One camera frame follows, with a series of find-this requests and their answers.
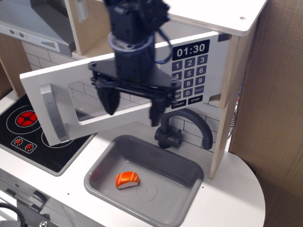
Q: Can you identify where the grey toy range hood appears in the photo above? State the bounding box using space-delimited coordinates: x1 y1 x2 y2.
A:
0 0 76 57

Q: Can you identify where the brown cardboard box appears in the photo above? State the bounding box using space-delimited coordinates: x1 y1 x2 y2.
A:
229 0 303 227

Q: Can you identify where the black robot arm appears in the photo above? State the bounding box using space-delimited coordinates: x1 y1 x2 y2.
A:
89 0 180 127

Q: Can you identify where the grey oven knob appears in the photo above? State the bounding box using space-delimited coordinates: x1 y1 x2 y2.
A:
29 191 48 209

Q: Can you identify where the white wooden microwave cabinet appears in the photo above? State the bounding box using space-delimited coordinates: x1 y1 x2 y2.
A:
65 0 266 179

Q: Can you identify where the orange salmon sushi toy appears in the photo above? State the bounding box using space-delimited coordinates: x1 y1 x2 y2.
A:
115 171 140 189

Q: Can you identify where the grey toy sink basin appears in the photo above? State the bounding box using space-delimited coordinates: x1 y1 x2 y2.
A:
84 135 204 227

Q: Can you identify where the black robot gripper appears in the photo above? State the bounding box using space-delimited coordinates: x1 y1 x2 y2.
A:
89 35 180 127

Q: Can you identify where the black toy stove top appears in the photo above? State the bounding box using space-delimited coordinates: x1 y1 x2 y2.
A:
0 95 94 176

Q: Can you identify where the white toy microwave door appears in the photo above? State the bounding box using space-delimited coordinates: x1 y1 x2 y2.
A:
20 31 232 145

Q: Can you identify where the black cable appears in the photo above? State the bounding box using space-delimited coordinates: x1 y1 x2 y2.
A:
155 28 173 64

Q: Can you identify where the dark grey toy faucet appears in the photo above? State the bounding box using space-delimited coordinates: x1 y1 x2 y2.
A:
154 108 213 150

